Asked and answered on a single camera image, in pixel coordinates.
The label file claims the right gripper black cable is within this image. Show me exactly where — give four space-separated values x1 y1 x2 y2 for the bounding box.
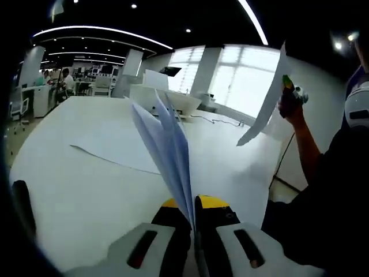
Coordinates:
270 131 296 185

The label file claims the narrow window with blinds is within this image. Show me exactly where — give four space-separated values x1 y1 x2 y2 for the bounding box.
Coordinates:
168 47 205 93

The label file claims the curved ceiling light strip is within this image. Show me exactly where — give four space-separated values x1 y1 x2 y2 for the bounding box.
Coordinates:
32 25 174 51

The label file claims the small white office machine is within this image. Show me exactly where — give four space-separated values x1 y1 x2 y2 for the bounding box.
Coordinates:
200 92 217 106

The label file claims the long ceiling light strip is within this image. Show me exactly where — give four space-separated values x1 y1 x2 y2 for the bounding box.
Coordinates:
238 0 269 46

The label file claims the white printer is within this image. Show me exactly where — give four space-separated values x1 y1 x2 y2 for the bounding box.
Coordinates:
129 69 202 116

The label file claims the white printing papers stack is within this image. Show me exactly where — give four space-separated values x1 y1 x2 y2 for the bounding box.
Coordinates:
131 88 198 231

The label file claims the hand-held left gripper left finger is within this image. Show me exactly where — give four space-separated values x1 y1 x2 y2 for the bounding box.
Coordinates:
65 197 193 277

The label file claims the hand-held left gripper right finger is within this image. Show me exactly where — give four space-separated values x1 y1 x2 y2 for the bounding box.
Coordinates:
194 194 325 277

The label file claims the black printer cable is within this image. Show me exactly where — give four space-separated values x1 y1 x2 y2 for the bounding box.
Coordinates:
190 114 246 128

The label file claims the white office desk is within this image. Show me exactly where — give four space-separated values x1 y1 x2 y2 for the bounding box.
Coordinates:
21 85 51 118

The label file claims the person's right hand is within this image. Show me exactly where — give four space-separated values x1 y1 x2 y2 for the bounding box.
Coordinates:
277 91 304 124

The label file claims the white worn chest device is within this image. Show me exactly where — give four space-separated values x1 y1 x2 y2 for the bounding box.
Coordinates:
344 82 369 129

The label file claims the wide window with blinds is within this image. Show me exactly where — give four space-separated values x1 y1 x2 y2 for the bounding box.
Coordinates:
212 46 285 119

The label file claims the black screen on tripod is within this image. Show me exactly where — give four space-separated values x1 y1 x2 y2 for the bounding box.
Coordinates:
162 66 183 78

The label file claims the white printing paper sheet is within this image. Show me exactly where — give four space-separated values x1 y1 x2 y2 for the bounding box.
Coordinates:
69 114 167 176
236 40 292 147

